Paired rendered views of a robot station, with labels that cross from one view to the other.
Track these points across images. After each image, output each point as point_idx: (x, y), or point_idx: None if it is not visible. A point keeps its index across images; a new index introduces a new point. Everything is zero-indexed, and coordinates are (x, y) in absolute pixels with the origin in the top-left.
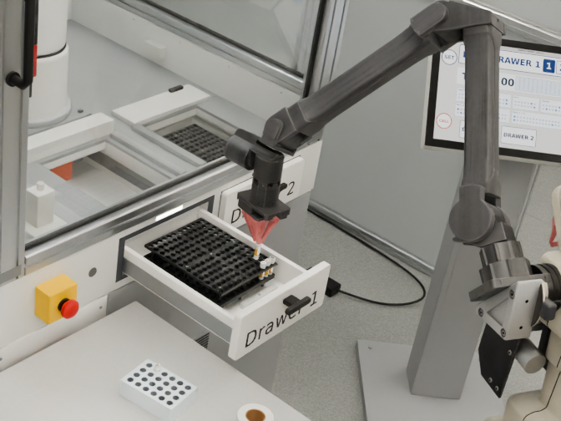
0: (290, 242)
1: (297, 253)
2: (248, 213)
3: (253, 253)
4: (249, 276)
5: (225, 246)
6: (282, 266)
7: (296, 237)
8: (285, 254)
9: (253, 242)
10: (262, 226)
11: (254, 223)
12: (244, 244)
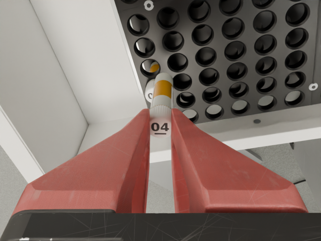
0: (318, 189)
1: (308, 183)
2: (175, 224)
3: (227, 102)
4: (125, 13)
5: (316, 49)
6: (165, 138)
7: (319, 199)
8: (313, 173)
9: (275, 133)
10: (175, 191)
11: (80, 175)
12: (281, 105)
